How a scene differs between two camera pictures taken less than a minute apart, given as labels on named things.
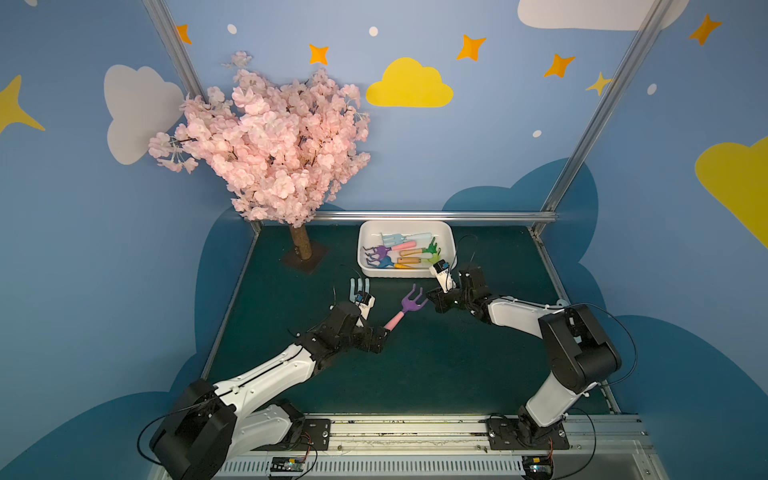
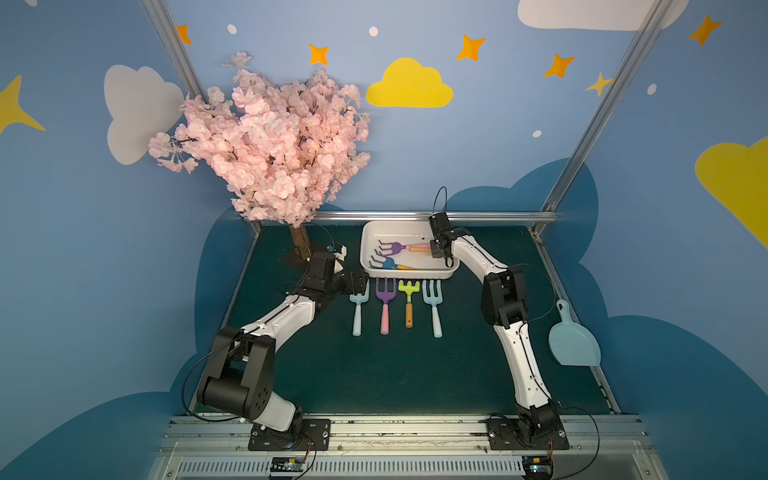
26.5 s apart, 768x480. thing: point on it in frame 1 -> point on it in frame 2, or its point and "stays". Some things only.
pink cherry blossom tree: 283,150 stays
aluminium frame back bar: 435,215 stays
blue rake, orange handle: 385,262 stays
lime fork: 428,259 -> 409,289
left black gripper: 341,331 -> 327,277
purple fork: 407,305 -> 385,296
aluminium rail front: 593,447 stays
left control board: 287,464 stays
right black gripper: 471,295 -> 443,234
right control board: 538,467 stays
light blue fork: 391,240 -> 434,301
